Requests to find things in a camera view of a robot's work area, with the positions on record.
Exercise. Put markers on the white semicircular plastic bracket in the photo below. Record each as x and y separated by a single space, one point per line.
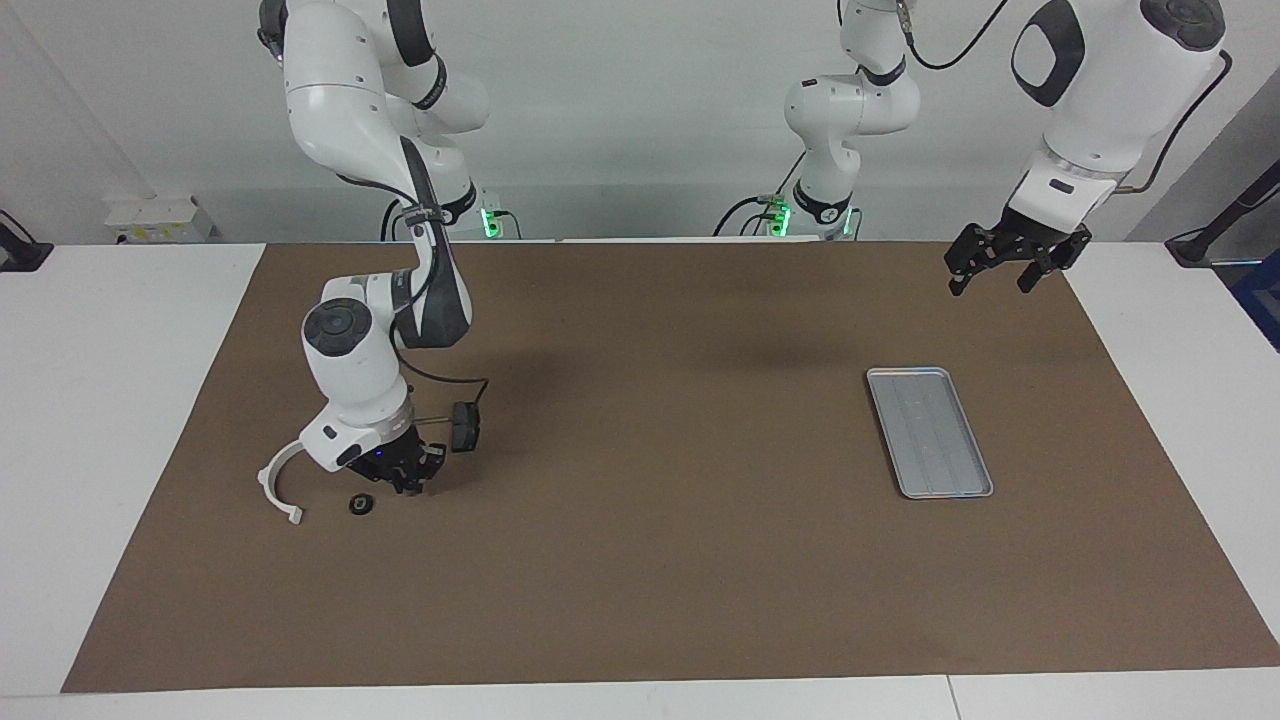
267 482

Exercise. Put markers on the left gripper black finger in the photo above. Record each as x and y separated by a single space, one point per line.
965 265
1040 268

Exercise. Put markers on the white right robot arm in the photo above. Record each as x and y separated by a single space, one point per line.
350 380

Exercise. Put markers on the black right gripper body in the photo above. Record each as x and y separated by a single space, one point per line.
395 458

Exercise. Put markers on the brown table mat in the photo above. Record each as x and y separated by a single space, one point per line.
650 580

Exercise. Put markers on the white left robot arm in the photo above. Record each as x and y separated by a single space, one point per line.
1100 90

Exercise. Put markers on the blue box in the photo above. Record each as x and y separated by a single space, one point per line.
1262 300

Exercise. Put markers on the large black bearing gear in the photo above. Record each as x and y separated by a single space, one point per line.
361 504

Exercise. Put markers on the short rectangular grey brake pad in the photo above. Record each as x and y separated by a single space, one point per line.
465 427

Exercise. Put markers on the black table clamp mount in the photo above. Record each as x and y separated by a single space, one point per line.
20 255

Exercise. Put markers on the silver metal tray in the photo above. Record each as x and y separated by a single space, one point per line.
930 435

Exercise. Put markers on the white wall socket box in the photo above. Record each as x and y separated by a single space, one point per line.
160 220

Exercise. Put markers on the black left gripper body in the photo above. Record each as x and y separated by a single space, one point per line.
1030 240

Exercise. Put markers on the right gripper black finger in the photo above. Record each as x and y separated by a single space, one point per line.
410 482
435 462

